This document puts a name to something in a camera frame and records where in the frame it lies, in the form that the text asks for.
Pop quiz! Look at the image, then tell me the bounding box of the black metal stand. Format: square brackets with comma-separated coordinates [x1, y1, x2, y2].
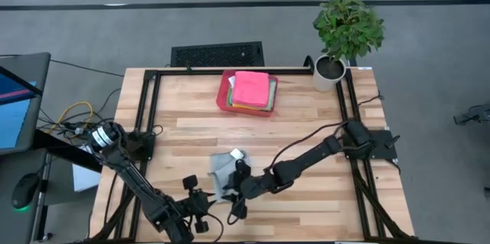
[453, 102, 490, 126]

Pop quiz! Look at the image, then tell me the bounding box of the white paper sheet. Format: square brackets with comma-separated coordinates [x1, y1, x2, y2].
[71, 140, 103, 193]

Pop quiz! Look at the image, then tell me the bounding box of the green leafy plant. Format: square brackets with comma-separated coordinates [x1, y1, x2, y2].
[312, 0, 386, 63]

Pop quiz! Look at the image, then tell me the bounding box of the grey microfiber towel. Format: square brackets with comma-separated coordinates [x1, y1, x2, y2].
[207, 148, 252, 203]

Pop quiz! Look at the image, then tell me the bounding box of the black left camera cable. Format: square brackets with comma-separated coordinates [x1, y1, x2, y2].
[204, 211, 225, 243]

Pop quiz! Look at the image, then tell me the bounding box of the thin black floor cable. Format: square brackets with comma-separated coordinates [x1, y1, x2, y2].
[0, 54, 126, 78]

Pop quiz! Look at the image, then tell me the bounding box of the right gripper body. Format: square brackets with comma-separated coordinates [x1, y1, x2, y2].
[229, 158, 277, 220]

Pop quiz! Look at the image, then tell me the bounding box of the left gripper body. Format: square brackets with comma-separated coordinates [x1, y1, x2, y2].
[179, 174, 211, 235]

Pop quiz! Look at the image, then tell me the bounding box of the translucent pink plastic bin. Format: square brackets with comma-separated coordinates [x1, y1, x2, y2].
[215, 69, 279, 118]

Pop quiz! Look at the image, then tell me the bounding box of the pink microfiber towel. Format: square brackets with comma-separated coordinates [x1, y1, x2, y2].
[231, 70, 271, 109]

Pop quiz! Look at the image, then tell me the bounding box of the white plant pot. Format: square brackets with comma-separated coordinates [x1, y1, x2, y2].
[312, 54, 348, 93]

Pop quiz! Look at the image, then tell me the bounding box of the black computer mouse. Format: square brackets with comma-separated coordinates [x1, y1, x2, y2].
[10, 172, 41, 211]

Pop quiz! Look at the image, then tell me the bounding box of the dark grey side desk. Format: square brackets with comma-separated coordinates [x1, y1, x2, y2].
[0, 129, 103, 244]

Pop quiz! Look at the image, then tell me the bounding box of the yellow cable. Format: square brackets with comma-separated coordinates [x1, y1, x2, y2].
[48, 100, 94, 135]

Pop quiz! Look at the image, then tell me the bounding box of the laptop screen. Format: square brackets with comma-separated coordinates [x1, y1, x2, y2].
[0, 51, 52, 157]

